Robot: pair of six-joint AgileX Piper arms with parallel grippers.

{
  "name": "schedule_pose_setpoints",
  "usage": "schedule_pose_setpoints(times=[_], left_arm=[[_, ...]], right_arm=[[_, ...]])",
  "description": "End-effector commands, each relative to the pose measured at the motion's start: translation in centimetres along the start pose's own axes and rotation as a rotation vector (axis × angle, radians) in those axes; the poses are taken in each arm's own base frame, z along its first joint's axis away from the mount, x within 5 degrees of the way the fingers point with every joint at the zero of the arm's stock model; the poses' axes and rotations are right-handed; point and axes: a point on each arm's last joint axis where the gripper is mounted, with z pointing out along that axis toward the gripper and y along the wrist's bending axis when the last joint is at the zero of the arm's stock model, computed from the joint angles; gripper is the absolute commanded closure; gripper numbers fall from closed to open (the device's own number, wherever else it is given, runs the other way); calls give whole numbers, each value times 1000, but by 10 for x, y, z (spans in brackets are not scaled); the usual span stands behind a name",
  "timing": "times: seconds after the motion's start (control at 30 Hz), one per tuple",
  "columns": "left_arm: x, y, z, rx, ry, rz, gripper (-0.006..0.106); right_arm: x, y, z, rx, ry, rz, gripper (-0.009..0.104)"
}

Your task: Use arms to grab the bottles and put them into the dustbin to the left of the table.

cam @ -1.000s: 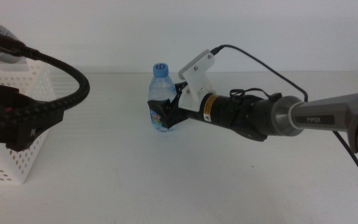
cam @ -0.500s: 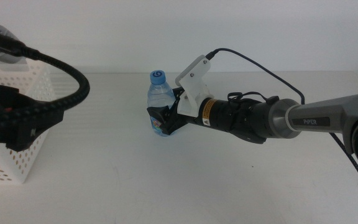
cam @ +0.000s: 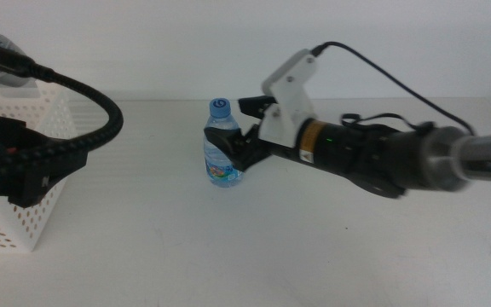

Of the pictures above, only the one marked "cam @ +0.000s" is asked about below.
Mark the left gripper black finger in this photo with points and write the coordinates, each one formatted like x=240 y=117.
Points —
x=36 y=187

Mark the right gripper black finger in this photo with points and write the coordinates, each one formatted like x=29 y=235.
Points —
x=254 y=104
x=228 y=138

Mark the small water bottle blue cap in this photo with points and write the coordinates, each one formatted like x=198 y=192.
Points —
x=222 y=175

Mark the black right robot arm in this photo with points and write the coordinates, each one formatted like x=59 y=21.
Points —
x=484 y=155

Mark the white perforated plastic basket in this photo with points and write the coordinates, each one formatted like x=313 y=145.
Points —
x=28 y=245

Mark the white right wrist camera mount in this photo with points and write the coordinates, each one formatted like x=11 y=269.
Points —
x=288 y=98

